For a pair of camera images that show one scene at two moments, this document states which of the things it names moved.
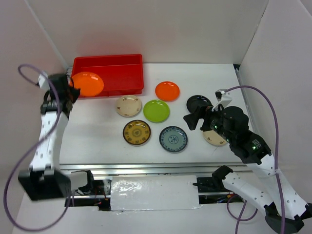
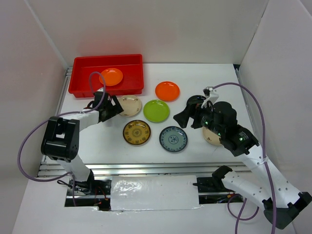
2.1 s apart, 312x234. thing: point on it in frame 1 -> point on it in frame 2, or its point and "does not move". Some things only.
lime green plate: x=156 y=111 does not move
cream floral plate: x=212 y=137 does not move
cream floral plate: x=128 y=106 does not move
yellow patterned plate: x=136 y=132 does not move
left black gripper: x=76 y=93 -> x=116 y=108
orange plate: x=90 y=84 -> x=112 y=77
